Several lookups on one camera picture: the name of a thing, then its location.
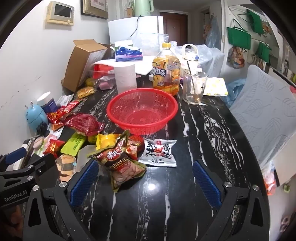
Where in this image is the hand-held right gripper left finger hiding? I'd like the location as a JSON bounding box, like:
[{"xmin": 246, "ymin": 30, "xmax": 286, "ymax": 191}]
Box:
[{"xmin": 23, "ymin": 159, "xmax": 100, "ymax": 241}]

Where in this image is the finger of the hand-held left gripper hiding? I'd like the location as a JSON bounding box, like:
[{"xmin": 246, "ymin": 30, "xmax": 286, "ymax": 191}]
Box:
[
  {"xmin": 0, "ymin": 154, "xmax": 56, "ymax": 184},
  {"xmin": 0, "ymin": 146, "xmax": 28, "ymax": 173}
]

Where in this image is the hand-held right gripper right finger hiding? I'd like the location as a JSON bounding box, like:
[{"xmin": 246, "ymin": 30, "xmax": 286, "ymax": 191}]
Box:
[{"xmin": 192, "ymin": 159, "xmax": 273, "ymax": 241}]

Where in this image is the striped cartoon snack packet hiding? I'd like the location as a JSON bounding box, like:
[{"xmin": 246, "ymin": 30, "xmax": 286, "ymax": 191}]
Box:
[{"xmin": 55, "ymin": 154, "xmax": 77, "ymax": 183}]

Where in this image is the translucent beige snack packet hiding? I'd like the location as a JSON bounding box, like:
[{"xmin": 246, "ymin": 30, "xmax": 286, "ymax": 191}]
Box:
[{"xmin": 74, "ymin": 148, "xmax": 93, "ymax": 169}]

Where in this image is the lime green snack packet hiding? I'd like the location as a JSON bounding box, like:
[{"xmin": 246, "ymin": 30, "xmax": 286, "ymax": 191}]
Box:
[{"xmin": 60, "ymin": 132, "xmax": 87, "ymax": 156}]

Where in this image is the brown nut snack packet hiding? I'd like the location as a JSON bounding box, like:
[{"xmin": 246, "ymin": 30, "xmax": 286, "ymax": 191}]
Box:
[{"xmin": 87, "ymin": 130, "xmax": 147, "ymax": 193}]

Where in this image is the white peanut snack packet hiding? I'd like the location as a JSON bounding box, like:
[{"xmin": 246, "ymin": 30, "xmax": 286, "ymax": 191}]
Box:
[{"xmin": 138, "ymin": 137, "xmax": 177, "ymax": 168}]

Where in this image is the dark red snack packet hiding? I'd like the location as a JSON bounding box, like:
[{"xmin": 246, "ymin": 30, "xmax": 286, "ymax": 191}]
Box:
[{"xmin": 62, "ymin": 113, "xmax": 105, "ymax": 137}]

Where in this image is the red cartoon snack packet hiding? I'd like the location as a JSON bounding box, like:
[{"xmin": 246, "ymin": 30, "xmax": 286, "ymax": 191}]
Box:
[{"xmin": 126, "ymin": 136, "xmax": 145, "ymax": 160}]

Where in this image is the red plastic basket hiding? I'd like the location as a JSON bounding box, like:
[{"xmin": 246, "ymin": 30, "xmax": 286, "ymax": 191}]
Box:
[{"xmin": 106, "ymin": 88, "xmax": 178, "ymax": 137}]

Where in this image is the person's left hand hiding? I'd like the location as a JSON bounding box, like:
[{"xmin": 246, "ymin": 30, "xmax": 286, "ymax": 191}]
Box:
[{"xmin": 0, "ymin": 206, "xmax": 23, "ymax": 239}]

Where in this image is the round pink compact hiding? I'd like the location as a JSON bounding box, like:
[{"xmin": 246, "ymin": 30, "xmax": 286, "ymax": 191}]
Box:
[{"xmin": 33, "ymin": 137, "xmax": 45, "ymax": 150}]

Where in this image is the red gold-print snack packet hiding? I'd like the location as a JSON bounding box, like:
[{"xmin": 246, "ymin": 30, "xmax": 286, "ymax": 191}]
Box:
[{"xmin": 43, "ymin": 140, "xmax": 65, "ymax": 159}]

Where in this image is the pink green printed leaflet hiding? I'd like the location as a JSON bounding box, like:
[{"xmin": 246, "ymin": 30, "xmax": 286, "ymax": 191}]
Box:
[{"xmin": 44, "ymin": 131, "xmax": 63, "ymax": 149}]

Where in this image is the black small device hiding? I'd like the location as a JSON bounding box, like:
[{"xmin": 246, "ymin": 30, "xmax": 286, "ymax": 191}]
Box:
[{"xmin": 35, "ymin": 123, "xmax": 49, "ymax": 137}]

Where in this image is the light blue round gadget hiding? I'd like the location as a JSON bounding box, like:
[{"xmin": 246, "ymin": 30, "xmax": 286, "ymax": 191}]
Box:
[{"xmin": 25, "ymin": 103, "xmax": 49, "ymax": 133}]

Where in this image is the blue can white lid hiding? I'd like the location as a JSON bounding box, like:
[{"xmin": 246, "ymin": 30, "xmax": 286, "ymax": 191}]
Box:
[{"xmin": 36, "ymin": 91, "xmax": 58, "ymax": 114}]

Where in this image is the orange plastic bag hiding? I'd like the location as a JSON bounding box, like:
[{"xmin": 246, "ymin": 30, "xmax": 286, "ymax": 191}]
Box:
[{"xmin": 264, "ymin": 162, "xmax": 277, "ymax": 196}]

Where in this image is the long red sachet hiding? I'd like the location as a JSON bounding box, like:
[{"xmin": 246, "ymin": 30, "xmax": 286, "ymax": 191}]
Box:
[{"xmin": 61, "ymin": 100, "xmax": 80, "ymax": 114}]

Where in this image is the white patterned sachet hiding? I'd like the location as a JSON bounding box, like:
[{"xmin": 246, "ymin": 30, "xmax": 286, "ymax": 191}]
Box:
[{"xmin": 57, "ymin": 94, "xmax": 74, "ymax": 107}]

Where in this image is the yellow noodle snack packet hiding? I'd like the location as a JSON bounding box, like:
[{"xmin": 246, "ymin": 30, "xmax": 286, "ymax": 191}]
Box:
[{"xmin": 77, "ymin": 86, "xmax": 96, "ymax": 99}]

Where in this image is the white leaf-pattern chair cushion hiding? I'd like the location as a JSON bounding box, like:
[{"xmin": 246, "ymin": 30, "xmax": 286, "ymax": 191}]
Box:
[{"xmin": 229, "ymin": 65, "xmax": 296, "ymax": 167}]

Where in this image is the clear glass cup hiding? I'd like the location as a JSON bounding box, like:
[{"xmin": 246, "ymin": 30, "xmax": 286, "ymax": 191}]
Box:
[{"xmin": 183, "ymin": 69, "xmax": 209, "ymax": 105}]

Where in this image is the blue plastic bag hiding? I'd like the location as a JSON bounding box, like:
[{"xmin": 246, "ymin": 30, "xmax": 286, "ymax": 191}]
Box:
[{"xmin": 225, "ymin": 79, "xmax": 247, "ymax": 107}]

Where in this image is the yellow-dotted paper bag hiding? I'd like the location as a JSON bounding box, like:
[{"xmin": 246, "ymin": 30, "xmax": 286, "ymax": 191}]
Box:
[{"xmin": 203, "ymin": 77, "xmax": 228, "ymax": 96}]

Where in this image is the clear plastic container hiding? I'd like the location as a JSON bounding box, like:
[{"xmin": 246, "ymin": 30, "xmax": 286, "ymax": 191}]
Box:
[{"xmin": 89, "ymin": 64, "xmax": 116, "ymax": 91}]

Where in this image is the brown cardboard box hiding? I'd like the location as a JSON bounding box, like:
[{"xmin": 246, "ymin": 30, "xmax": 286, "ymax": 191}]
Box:
[{"xmin": 61, "ymin": 39, "xmax": 109, "ymax": 93}]

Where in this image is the white toilet paper roll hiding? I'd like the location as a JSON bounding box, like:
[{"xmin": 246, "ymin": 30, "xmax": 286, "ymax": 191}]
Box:
[{"xmin": 114, "ymin": 64, "xmax": 137, "ymax": 94}]

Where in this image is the bright red packet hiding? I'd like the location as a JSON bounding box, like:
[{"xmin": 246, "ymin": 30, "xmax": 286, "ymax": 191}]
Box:
[{"xmin": 94, "ymin": 64, "xmax": 115, "ymax": 73}]

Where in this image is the orange tea drink bottle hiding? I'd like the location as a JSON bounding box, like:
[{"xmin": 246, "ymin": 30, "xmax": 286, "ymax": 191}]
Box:
[{"xmin": 153, "ymin": 42, "xmax": 181, "ymax": 96}]

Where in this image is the patterned hanging tote bag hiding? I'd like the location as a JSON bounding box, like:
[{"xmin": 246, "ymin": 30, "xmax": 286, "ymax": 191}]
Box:
[{"xmin": 227, "ymin": 46, "xmax": 245, "ymax": 69}]

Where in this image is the blue tissue pack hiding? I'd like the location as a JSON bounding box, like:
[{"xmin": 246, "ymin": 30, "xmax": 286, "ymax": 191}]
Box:
[{"xmin": 115, "ymin": 46, "xmax": 143, "ymax": 62}]

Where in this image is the green tote bag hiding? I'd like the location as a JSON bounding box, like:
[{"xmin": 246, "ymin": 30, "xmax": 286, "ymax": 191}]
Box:
[
  {"xmin": 245, "ymin": 9, "xmax": 265, "ymax": 35},
  {"xmin": 227, "ymin": 19, "xmax": 251, "ymax": 50},
  {"xmin": 257, "ymin": 42, "xmax": 272, "ymax": 63}
]

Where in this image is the clear plastic tub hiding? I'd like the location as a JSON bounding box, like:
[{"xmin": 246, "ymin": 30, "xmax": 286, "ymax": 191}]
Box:
[{"xmin": 139, "ymin": 33, "xmax": 170, "ymax": 56}]

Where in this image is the hanging clear plastic bag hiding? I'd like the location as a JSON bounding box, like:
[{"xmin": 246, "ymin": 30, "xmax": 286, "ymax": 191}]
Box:
[{"xmin": 205, "ymin": 16, "xmax": 221, "ymax": 49}]

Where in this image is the white refrigerator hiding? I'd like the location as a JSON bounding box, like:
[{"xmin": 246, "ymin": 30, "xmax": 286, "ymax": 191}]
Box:
[{"xmin": 108, "ymin": 16, "xmax": 166, "ymax": 44}]

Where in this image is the brown door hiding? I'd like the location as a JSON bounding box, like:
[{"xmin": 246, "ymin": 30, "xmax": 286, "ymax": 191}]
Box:
[{"xmin": 159, "ymin": 12, "xmax": 188, "ymax": 47}]

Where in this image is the framed picture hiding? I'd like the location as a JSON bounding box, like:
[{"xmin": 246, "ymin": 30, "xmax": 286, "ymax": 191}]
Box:
[{"xmin": 81, "ymin": 0, "xmax": 109, "ymax": 19}]

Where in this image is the pale green kettle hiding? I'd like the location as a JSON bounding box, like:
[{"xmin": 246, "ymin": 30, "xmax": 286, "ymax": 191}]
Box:
[{"xmin": 133, "ymin": 0, "xmax": 154, "ymax": 17}]

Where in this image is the white jug with handle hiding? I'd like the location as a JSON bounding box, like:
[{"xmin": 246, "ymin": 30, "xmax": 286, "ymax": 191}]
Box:
[{"xmin": 181, "ymin": 44, "xmax": 200, "ymax": 70}]

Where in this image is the cream wall intercom panel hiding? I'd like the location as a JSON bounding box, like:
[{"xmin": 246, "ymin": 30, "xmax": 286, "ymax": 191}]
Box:
[{"xmin": 46, "ymin": 1, "xmax": 75, "ymax": 25}]

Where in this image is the black power cable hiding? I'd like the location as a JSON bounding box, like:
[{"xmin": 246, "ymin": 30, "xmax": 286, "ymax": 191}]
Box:
[{"xmin": 129, "ymin": 16, "xmax": 141, "ymax": 39}]

